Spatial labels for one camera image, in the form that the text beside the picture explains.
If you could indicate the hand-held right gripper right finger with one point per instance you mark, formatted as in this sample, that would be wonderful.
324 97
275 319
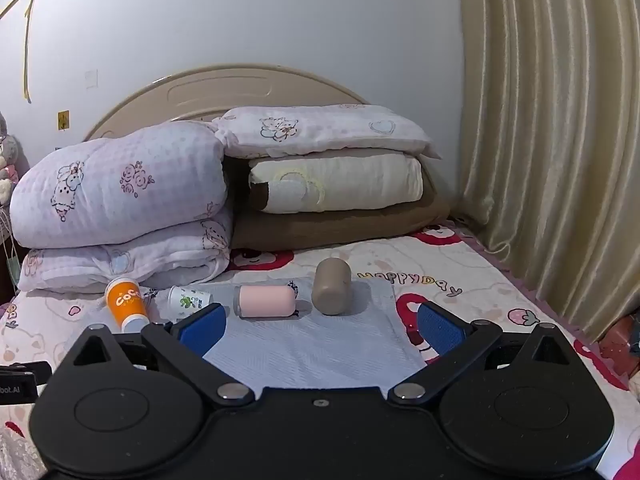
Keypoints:
442 330

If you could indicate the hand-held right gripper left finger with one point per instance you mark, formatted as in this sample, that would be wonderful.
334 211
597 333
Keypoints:
202 327

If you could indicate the white cup with green print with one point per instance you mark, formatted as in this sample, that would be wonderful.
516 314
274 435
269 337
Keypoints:
189 302

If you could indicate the pink cup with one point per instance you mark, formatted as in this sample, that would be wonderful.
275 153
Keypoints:
262 301

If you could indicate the orange paper cup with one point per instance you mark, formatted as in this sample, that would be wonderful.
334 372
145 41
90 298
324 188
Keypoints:
125 302

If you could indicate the taupe cup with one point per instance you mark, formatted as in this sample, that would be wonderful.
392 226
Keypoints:
331 285

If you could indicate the green face mask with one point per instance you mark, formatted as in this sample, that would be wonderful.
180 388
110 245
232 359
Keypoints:
14 270

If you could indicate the pale blue cloth mat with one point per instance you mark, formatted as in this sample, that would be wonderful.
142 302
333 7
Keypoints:
320 340

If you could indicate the brown pillow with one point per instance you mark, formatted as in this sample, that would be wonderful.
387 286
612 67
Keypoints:
350 227

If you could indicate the folded pink printed quilt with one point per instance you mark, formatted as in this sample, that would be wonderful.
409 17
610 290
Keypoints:
125 195

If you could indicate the cream pillow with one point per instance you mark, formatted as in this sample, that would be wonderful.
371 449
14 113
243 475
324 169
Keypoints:
360 180

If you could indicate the dark object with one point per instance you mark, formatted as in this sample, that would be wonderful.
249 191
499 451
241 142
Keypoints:
631 332

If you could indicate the beige curtain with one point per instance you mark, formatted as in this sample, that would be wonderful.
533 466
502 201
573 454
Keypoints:
550 135

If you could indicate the plush toys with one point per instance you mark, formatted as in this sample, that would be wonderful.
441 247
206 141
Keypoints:
7 160

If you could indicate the white printed pillow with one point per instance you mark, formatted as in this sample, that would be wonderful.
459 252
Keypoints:
325 127

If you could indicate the beige wooden headboard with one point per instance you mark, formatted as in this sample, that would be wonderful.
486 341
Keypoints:
210 90

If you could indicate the yellow tape strips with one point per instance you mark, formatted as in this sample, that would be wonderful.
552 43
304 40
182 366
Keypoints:
25 35

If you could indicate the yellow wall sticker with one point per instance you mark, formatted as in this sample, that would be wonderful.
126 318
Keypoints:
63 120

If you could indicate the white wall switch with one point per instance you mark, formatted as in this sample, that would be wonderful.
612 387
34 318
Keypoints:
91 79

